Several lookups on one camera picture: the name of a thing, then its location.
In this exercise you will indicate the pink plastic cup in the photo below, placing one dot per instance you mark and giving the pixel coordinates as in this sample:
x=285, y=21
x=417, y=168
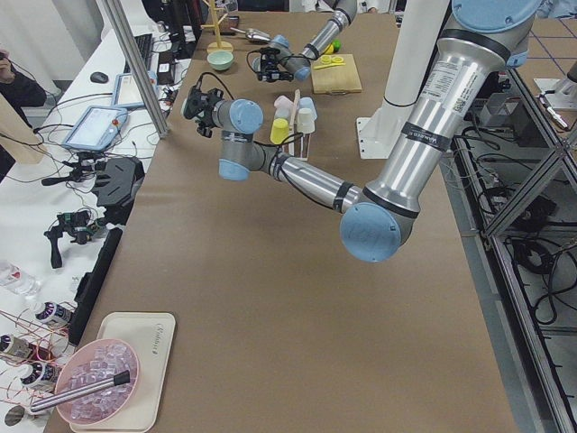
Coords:
x=283, y=107

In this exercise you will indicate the white plastic cup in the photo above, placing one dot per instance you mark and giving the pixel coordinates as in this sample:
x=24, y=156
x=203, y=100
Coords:
x=305, y=121

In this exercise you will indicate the wooden cutting board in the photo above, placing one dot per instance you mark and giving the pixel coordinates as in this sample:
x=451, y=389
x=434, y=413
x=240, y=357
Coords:
x=337, y=79

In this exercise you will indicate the yellow plastic knife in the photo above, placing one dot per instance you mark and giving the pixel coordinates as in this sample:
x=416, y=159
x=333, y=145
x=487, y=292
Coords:
x=328, y=65

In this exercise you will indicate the metal scoop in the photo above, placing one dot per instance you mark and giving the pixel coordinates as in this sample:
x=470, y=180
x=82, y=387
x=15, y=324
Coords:
x=253, y=35

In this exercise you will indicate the black keyboard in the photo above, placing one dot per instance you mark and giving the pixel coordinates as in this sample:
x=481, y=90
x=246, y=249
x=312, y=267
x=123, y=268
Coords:
x=144, y=45

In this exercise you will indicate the wooden mug tree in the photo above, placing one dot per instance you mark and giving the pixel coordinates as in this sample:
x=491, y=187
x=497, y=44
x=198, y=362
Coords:
x=214, y=25

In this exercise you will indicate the white wire cup rack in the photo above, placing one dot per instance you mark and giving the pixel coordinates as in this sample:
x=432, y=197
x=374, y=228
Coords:
x=299, y=144

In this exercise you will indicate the black computer mouse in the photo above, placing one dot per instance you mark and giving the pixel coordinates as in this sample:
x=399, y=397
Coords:
x=99, y=77

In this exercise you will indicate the clear plastic bottle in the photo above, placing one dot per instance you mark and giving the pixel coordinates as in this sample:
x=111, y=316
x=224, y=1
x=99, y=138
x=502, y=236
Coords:
x=17, y=281

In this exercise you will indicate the light blue plastic cup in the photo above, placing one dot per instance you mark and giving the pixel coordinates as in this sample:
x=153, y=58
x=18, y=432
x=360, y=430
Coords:
x=307, y=102

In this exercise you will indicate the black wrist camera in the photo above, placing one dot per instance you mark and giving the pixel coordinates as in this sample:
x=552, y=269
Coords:
x=269, y=54

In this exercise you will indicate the green plastic cup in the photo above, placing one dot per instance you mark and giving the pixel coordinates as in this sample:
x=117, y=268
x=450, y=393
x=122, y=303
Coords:
x=191, y=107

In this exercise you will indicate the yellow plastic cup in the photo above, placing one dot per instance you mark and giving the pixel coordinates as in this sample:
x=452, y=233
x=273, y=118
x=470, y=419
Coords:
x=279, y=130

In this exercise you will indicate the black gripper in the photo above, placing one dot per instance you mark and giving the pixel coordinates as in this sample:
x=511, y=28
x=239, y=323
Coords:
x=279, y=68
x=209, y=109

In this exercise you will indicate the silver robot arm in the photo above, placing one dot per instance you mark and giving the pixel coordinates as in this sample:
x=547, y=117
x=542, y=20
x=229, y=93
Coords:
x=277, y=62
x=444, y=54

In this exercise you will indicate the metal scoop handle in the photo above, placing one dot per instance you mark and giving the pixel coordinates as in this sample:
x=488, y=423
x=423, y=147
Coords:
x=63, y=397

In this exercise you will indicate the aluminium frame post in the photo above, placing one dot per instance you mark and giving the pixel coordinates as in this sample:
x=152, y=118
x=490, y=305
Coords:
x=124, y=35

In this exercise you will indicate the blue teach pendant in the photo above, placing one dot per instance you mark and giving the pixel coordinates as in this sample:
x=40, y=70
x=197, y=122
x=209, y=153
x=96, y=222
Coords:
x=126, y=93
x=96, y=128

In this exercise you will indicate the mint green bowl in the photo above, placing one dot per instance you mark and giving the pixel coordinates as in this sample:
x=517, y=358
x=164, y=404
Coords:
x=220, y=60

